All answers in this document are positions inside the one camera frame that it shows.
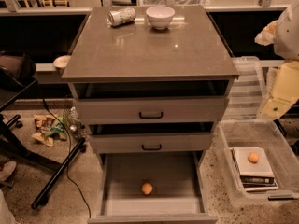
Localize orange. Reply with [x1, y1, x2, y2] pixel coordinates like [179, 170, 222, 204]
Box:
[248, 152, 260, 163]
[141, 183, 153, 195]

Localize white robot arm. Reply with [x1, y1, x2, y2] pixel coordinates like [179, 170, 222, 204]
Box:
[254, 0, 299, 120]

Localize grey drawer cabinet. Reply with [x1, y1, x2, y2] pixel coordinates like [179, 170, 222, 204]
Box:
[61, 5, 240, 224]

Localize middle grey drawer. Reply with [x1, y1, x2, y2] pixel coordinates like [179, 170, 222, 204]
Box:
[89, 122, 214, 153]

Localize grey drawer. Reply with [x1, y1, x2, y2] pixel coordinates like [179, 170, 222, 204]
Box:
[89, 122, 214, 153]
[70, 80, 232, 124]
[88, 152, 218, 224]

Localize top grey drawer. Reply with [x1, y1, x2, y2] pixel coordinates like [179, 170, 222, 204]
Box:
[70, 80, 232, 124]

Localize bottom grey drawer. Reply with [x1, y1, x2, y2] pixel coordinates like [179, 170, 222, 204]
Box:
[88, 152, 218, 224]

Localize white bowl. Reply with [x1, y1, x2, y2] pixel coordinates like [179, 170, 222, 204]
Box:
[146, 6, 175, 30]

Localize tipped soda can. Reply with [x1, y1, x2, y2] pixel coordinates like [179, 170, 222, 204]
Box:
[107, 7, 136, 27]

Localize clear plastic bin lid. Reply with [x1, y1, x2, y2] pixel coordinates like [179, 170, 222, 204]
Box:
[223, 56, 266, 120]

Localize small round dish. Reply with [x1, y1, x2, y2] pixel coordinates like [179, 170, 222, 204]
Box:
[53, 55, 71, 69]

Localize snack bags on floor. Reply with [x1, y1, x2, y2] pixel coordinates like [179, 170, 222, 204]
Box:
[32, 115, 67, 147]

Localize orange in plastic bin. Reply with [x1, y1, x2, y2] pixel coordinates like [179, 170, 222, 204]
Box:
[248, 152, 260, 163]

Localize clear plastic storage bin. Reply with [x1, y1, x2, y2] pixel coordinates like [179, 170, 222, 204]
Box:
[215, 120, 299, 207]

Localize stack of books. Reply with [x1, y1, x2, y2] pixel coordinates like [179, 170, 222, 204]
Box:
[231, 148, 278, 192]

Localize black chair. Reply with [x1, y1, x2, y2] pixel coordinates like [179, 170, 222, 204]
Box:
[0, 51, 36, 111]

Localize black stand leg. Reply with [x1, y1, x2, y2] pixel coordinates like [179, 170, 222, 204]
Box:
[31, 138, 85, 210]

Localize white shoe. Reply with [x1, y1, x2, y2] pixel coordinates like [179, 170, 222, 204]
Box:
[0, 161, 17, 181]

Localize black power cable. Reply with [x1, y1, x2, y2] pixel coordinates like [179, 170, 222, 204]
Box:
[36, 81, 92, 219]

